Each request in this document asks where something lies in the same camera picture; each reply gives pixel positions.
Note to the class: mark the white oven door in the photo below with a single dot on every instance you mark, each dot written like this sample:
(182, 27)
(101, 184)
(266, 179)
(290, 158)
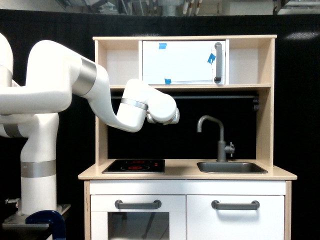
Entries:
(166, 223)

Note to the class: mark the blue C-clamp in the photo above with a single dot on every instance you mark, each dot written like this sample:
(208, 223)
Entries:
(52, 217)

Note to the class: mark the grey toy faucet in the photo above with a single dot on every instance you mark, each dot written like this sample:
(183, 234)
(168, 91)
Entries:
(222, 148)

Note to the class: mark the white cabinet door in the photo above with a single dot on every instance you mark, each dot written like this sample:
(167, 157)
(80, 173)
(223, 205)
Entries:
(206, 223)

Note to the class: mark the grey oven door handle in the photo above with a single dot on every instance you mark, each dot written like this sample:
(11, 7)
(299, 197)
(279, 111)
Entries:
(120, 205)

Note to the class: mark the white microwave door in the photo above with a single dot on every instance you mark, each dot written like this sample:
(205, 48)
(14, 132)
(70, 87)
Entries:
(184, 62)

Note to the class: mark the blue tape piece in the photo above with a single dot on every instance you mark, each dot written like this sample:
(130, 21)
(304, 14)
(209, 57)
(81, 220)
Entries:
(162, 46)
(167, 81)
(211, 59)

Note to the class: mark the grey microwave door handle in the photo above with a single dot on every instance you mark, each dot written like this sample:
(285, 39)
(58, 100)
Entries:
(219, 62)

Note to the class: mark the grey toy sink basin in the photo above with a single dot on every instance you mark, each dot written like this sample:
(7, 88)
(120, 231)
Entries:
(230, 168)

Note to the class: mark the grey cabinet door handle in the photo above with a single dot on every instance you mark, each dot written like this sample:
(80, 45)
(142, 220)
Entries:
(253, 206)

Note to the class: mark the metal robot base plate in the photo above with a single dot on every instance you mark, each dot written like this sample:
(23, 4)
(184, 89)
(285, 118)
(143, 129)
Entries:
(18, 219)

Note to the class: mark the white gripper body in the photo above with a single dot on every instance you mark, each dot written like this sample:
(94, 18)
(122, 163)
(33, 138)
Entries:
(175, 119)

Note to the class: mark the blue tape bottom piece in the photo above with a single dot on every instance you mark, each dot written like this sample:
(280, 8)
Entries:
(167, 81)

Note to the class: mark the grey hanging rail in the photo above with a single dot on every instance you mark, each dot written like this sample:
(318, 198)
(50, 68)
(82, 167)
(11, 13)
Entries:
(215, 96)

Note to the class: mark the blue tape right piece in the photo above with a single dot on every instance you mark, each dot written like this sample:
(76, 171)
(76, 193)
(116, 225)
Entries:
(211, 59)

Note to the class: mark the black toy stovetop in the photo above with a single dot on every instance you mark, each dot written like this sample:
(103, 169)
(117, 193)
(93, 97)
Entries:
(140, 166)

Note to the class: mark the wooden toy kitchen frame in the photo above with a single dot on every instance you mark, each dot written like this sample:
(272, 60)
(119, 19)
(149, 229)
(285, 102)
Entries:
(251, 68)

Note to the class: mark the black curtain backdrop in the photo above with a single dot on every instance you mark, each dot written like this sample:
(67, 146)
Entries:
(296, 100)

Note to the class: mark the blue tape top piece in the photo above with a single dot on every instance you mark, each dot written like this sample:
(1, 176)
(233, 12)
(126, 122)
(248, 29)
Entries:
(162, 46)

